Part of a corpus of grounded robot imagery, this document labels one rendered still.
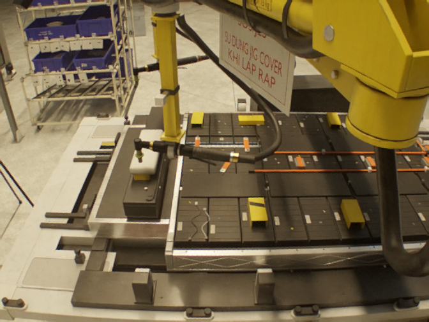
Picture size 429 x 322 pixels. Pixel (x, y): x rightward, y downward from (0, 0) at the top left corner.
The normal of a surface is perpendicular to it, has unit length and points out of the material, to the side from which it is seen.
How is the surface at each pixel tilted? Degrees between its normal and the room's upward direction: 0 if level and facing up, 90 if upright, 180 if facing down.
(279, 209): 0
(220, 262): 90
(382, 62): 90
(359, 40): 90
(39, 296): 0
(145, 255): 0
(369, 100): 90
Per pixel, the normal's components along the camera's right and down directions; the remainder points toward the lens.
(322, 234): 0.00, -0.82
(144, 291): 0.00, 0.57
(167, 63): -0.25, 0.55
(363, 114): -0.89, 0.26
